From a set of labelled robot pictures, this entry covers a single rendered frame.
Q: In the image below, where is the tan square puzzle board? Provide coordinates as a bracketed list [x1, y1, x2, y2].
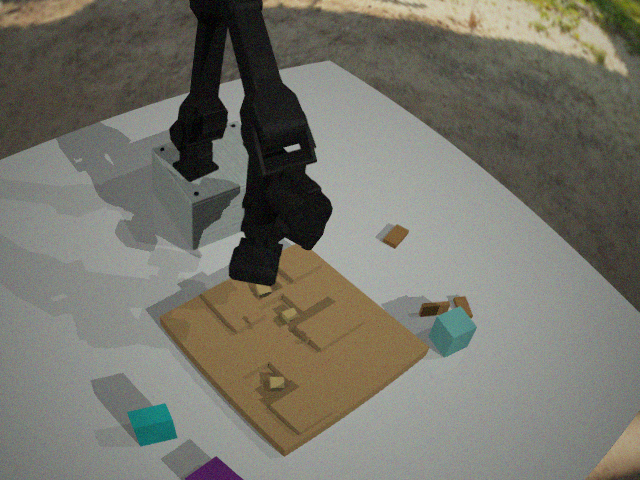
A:
[159, 244, 430, 456]

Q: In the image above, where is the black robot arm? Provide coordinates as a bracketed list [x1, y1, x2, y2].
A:
[169, 0, 333, 250]

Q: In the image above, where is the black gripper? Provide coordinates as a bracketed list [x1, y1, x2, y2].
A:
[229, 189, 283, 286]

